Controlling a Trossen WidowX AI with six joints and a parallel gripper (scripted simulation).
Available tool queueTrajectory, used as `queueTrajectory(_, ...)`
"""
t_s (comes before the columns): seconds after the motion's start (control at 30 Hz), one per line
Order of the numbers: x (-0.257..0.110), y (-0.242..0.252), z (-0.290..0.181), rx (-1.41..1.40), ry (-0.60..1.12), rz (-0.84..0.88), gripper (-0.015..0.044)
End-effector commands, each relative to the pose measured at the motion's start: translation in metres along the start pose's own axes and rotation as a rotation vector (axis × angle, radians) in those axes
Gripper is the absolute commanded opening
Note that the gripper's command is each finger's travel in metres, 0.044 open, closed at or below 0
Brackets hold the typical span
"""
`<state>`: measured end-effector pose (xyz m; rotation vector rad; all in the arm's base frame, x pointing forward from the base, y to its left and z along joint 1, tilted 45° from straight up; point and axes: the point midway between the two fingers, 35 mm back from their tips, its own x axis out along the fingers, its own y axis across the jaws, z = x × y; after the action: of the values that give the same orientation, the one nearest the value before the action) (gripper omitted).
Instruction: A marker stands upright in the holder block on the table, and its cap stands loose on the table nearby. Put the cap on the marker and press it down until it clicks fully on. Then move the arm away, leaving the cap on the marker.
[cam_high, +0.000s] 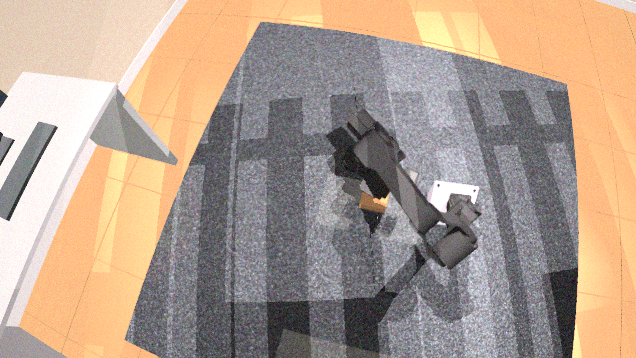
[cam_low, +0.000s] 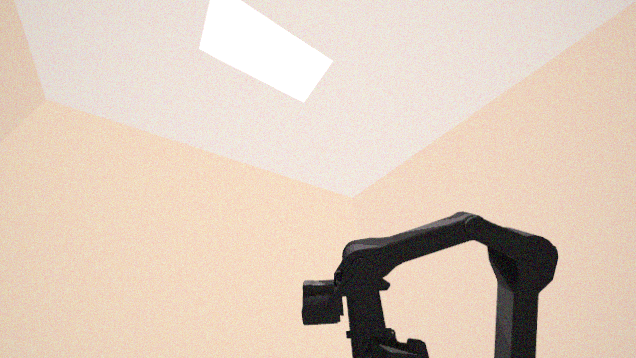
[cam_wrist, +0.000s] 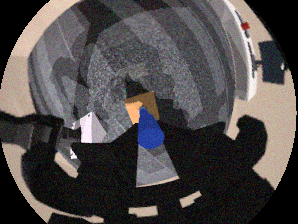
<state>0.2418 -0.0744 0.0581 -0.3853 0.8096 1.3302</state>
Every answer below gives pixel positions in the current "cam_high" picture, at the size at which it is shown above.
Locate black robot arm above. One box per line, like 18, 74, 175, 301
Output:
347, 110, 482, 269

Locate orange square block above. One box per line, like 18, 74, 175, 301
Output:
359, 192, 389, 213

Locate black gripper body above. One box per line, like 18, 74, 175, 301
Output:
341, 145, 420, 184

